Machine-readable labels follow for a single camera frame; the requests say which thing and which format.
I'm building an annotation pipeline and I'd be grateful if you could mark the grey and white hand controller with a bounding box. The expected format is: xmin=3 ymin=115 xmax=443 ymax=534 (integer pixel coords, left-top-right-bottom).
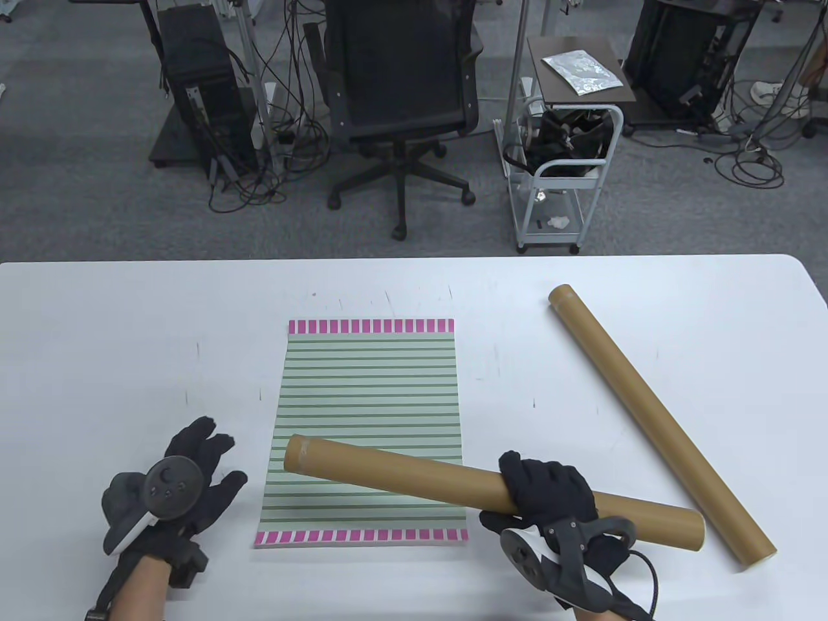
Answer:
xmin=103 ymin=456 xmax=208 ymax=556
xmin=500 ymin=516 xmax=648 ymax=614

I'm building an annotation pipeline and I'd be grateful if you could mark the brown cardboard mailing tube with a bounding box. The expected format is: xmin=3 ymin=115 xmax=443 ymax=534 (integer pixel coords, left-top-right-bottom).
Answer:
xmin=549 ymin=283 xmax=778 ymax=573
xmin=283 ymin=435 xmax=706 ymax=552

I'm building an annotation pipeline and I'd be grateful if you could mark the black computer tower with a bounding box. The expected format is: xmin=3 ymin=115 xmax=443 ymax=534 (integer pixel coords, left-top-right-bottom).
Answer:
xmin=149 ymin=3 xmax=259 ymax=177
xmin=624 ymin=0 xmax=764 ymax=125

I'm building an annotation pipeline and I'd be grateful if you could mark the person's right hand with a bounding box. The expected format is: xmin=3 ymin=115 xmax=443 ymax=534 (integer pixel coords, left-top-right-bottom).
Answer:
xmin=479 ymin=451 xmax=633 ymax=580

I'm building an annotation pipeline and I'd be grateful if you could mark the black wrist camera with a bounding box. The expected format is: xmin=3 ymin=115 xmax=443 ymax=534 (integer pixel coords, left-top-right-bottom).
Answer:
xmin=168 ymin=542 xmax=210 ymax=589

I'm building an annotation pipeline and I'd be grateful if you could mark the black floor cable bundle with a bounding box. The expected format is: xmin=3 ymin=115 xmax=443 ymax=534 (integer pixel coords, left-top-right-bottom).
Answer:
xmin=207 ymin=0 xmax=332 ymax=214
xmin=702 ymin=78 xmax=828 ymax=190

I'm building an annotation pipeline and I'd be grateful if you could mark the brown side table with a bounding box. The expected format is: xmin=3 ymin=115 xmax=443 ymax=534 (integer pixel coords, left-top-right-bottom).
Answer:
xmin=527 ymin=36 xmax=638 ymax=105

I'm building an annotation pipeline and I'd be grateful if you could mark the white metal utility cart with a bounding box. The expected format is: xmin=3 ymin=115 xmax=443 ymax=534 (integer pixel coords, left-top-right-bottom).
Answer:
xmin=495 ymin=96 xmax=626 ymax=254

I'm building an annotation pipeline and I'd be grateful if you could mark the black headset with straps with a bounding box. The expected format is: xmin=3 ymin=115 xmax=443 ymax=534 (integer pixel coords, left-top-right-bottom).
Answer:
xmin=505 ymin=109 xmax=615 ymax=179

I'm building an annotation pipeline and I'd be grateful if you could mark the person's left forearm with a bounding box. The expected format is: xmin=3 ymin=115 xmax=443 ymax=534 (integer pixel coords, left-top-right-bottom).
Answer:
xmin=96 ymin=555 xmax=173 ymax=621

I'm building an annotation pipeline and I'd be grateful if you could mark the silver foil bag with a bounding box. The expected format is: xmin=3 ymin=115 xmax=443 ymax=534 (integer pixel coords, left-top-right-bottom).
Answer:
xmin=541 ymin=50 xmax=626 ymax=97

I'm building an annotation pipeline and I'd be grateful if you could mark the green striped paper sheet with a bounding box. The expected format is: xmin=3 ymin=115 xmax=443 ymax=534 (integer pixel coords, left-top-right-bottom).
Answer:
xmin=254 ymin=318 xmax=470 ymax=549

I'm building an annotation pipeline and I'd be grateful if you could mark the person's left hand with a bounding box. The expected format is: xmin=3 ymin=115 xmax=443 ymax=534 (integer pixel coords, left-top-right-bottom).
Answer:
xmin=102 ymin=417 xmax=249 ymax=565

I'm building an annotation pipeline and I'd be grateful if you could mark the white power strip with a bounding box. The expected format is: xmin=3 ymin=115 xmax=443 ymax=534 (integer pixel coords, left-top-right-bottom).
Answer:
xmin=251 ymin=82 xmax=279 ymax=151

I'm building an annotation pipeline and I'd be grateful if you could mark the silver aluminium frame post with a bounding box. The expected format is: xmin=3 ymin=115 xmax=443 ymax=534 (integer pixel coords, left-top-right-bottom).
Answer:
xmin=234 ymin=0 xmax=285 ymax=175
xmin=506 ymin=0 xmax=532 ymax=151

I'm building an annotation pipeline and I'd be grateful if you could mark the black mesh office chair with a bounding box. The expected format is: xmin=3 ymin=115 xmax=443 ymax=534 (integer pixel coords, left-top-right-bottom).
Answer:
xmin=303 ymin=0 xmax=486 ymax=241

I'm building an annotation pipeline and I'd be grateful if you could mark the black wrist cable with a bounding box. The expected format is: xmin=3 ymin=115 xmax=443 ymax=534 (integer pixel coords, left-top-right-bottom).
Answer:
xmin=608 ymin=549 xmax=662 ymax=621

